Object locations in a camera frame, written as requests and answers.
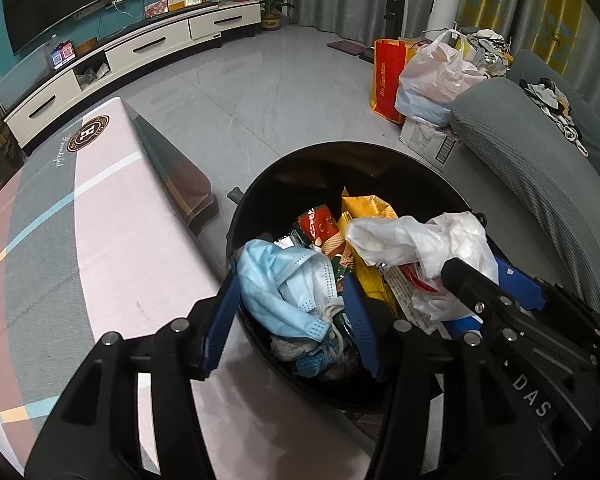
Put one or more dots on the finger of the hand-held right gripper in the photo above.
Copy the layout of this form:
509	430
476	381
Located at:
467	280
522	285

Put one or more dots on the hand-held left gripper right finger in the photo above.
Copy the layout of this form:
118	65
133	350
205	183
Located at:
362	330

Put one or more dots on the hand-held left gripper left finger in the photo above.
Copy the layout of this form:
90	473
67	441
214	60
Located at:
222	325

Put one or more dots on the blue fabric scrap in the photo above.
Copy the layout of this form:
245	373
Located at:
312	364

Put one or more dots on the blue face mask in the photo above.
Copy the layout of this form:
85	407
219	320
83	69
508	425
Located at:
280	285

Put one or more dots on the red snack wrapper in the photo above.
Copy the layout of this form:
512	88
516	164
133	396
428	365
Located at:
320	225

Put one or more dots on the yellow snack bag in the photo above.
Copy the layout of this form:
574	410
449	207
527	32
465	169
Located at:
367	205

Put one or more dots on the black trash bin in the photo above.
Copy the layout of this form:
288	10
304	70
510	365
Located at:
300	175

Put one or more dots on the grey sofa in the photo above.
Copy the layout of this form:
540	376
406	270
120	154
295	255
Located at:
530	160

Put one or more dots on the white cardboard box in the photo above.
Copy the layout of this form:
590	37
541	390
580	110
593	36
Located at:
427	140

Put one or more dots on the black and white clothes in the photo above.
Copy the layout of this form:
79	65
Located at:
552	105

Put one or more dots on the large white plastic bag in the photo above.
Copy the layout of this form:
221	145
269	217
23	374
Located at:
435	80

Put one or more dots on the orange shopping bag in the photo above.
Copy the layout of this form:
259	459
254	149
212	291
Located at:
387	80

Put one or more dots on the pile of clothes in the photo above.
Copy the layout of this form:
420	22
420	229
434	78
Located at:
485	50

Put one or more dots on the dark floor mat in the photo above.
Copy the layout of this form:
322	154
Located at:
350	49

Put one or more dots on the white air purifier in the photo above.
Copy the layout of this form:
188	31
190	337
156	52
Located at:
443	12

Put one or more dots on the yellow patterned curtain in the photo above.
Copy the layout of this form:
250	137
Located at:
555	15

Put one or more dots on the black upright vacuum cleaner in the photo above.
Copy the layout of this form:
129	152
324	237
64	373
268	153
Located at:
398	10

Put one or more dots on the crumpled plastic packet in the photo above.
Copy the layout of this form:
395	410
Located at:
92	75

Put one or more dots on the white television cabinet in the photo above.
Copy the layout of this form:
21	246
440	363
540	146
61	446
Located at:
145	45

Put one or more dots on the blue code stand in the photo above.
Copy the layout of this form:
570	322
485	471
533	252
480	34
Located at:
61	56

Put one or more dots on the small potted floor plant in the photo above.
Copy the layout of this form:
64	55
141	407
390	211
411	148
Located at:
272	15

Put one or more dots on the pink photo frame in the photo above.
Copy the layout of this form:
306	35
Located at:
156	10

